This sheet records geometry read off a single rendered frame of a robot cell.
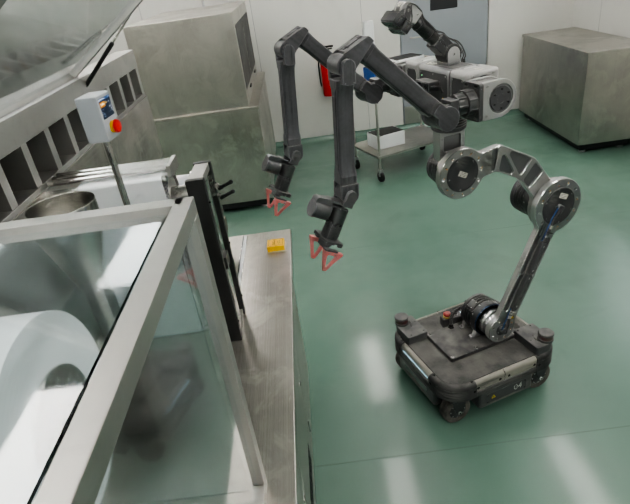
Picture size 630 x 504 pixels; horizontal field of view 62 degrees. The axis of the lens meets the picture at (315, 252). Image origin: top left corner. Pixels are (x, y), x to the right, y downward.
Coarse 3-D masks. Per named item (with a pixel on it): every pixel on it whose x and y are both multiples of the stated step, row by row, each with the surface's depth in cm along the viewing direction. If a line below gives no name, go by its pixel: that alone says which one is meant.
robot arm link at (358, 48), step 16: (352, 48) 143; (368, 48) 144; (336, 64) 143; (368, 64) 148; (384, 64) 149; (384, 80) 153; (400, 80) 153; (416, 96) 157; (432, 96) 160; (432, 112) 160; (448, 112) 160; (448, 128) 163
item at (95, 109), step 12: (84, 96) 114; (96, 96) 113; (108, 96) 118; (84, 108) 113; (96, 108) 113; (108, 108) 117; (84, 120) 115; (96, 120) 114; (108, 120) 117; (96, 132) 116; (108, 132) 117; (120, 132) 122
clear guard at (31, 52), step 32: (32, 0) 91; (64, 0) 106; (96, 0) 128; (128, 0) 161; (0, 32) 90; (32, 32) 105; (64, 32) 127; (96, 32) 159; (0, 64) 104; (32, 64) 125; (64, 64) 156; (0, 96) 124
